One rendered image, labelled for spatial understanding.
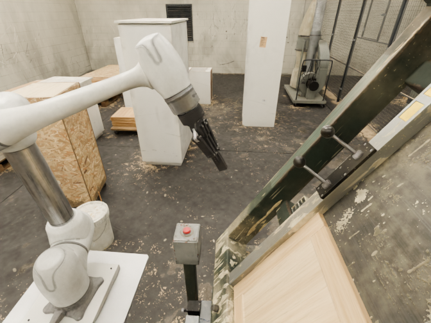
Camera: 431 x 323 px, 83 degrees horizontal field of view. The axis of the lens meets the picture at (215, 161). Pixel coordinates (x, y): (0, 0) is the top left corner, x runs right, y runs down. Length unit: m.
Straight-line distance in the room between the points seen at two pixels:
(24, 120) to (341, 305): 0.89
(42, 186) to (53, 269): 0.31
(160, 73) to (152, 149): 2.73
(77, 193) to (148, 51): 2.30
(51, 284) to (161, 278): 1.19
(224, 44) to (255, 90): 4.48
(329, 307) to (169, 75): 0.69
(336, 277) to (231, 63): 8.33
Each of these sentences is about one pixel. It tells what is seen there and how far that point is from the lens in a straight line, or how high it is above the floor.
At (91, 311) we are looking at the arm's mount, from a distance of 1.30.
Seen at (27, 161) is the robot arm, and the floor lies 1.39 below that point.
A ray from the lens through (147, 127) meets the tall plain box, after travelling 3.24.
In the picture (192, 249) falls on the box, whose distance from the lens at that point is 1.23.
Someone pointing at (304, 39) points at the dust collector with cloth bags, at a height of 1.29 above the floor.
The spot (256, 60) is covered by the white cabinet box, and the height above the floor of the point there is 1.15.
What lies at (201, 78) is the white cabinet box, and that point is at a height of 0.57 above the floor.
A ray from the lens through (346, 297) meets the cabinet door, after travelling 0.69.
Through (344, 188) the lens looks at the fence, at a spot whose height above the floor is 1.41.
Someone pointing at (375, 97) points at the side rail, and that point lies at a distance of 0.98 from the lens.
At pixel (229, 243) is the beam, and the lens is 1.22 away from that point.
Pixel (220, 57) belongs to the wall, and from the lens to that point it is 8.76.
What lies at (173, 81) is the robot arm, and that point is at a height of 1.68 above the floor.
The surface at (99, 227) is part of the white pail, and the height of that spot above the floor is 0.27.
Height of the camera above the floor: 1.84
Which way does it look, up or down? 32 degrees down
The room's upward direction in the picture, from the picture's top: straight up
